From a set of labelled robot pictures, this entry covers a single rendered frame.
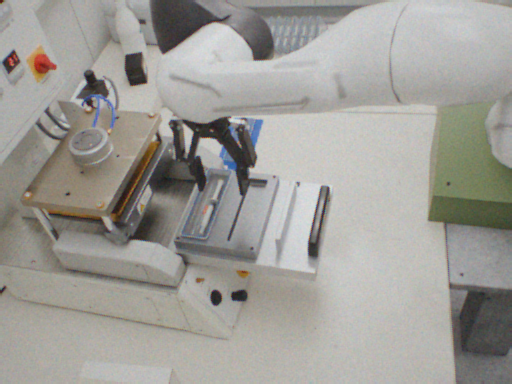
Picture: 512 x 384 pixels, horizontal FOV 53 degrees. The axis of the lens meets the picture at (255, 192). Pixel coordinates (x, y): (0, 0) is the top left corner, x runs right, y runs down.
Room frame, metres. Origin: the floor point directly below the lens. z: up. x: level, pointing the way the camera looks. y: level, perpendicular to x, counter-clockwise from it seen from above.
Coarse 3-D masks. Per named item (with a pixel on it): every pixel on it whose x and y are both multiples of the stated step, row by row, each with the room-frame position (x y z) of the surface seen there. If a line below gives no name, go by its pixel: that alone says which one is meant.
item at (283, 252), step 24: (192, 192) 0.77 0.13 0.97; (288, 192) 0.69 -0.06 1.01; (312, 192) 0.71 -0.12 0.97; (288, 216) 0.64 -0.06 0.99; (312, 216) 0.65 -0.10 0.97; (264, 240) 0.61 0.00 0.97; (288, 240) 0.60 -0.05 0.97; (216, 264) 0.59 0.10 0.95; (240, 264) 0.57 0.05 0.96; (264, 264) 0.56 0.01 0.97; (288, 264) 0.55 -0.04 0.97; (312, 264) 0.54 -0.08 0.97
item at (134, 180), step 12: (156, 144) 0.84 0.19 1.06; (144, 156) 0.81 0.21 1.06; (144, 168) 0.78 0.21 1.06; (132, 180) 0.75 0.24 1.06; (132, 192) 0.72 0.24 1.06; (120, 204) 0.69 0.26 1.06; (60, 216) 0.71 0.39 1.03; (72, 216) 0.71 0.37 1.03; (84, 216) 0.69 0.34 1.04; (96, 216) 0.68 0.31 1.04; (120, 216) 0.66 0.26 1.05
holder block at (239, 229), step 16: (256, 176) 0.76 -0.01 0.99; (272, 176) 0.75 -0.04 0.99; (224, 192) 0.73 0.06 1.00; (256, 192) 0.73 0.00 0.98; (272, 192) 0.71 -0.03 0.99; (224, 208) 0.69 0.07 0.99; (240, 208) 0.69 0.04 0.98; (256, 208) 0.69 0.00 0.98; (224, 224) 0.65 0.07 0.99; (240, 224) 0.65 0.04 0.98; (256, 224) 0.63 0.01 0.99; (176, 240) 0.63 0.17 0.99; (192, 240) 0.62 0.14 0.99; (208, 240) 0.62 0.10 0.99; (224, 240) 0.61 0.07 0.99; (240, 240) 0.61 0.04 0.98; (256, 240) 0.60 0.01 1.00; (240, 256) 0.58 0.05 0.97; (256, 256) 0.57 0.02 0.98
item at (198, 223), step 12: (216, 180) 0.76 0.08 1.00; (228, 180) 0.76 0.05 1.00; (204, 192) 0.73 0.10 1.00; (216, 192) 0.73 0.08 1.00; (204, 204) 0.70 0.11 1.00; (216, 204) 0.70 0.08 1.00; (192, 216) 0.67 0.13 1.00; (204, 216) 0.67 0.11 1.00; (192, 228) 0.64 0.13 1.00; (204, 228) 0.64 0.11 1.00
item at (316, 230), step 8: (320, 192) 0.67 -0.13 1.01; (328, 192) 0.67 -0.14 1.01; (320, 200) 0.65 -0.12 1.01; (328, 200) 0.67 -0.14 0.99; (320, 208) 0.63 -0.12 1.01; (320, 216) 0.61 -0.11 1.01; (312, 224) 0.60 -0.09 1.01; (320, 224) 0.60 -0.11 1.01; (312, 232) 0.58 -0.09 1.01; (320, 232) 0.58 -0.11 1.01; (312, 240) 0.56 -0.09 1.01; (312, 248) 0.56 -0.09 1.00
